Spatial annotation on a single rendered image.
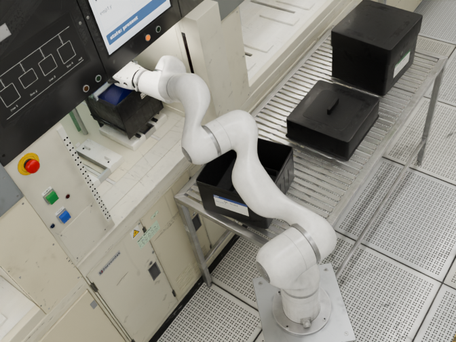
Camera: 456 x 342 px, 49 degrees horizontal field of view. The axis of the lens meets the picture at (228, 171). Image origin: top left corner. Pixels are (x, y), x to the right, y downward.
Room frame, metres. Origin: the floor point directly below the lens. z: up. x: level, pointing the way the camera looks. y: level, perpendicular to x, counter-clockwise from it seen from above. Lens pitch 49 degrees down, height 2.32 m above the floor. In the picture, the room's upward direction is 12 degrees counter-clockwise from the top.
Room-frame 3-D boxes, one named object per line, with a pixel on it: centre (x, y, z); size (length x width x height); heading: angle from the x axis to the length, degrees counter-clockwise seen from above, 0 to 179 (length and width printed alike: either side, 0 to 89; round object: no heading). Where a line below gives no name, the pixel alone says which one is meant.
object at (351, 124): (1.48, -0.48, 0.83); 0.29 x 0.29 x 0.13; 45
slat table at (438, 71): (1.52, -0.44, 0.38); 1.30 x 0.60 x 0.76; 135
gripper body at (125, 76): (1.54, 0.28, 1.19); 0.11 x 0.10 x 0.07; 45
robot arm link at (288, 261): (0.70, -0.11, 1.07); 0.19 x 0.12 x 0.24; 114
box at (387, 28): (1.79, -0.76, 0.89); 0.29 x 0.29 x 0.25; 41
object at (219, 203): (1.22, -0.07, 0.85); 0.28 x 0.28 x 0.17; 54
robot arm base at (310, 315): (0.71, -0.14, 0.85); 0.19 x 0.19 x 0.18
